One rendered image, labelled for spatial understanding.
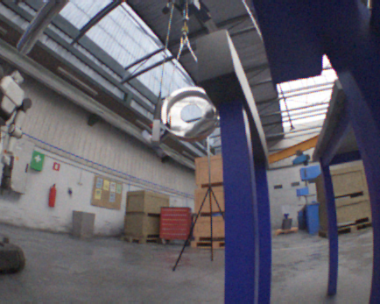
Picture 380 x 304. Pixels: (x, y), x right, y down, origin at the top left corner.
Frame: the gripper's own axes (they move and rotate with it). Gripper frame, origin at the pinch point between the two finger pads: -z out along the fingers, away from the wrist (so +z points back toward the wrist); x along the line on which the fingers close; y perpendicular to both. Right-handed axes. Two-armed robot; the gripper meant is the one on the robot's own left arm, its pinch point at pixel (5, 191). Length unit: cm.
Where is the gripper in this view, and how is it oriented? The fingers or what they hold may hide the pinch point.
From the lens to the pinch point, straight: 165.8
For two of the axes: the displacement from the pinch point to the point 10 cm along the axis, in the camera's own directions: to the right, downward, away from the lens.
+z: -2.0, -9.1, 3.6
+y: -0.2, 3.7, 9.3
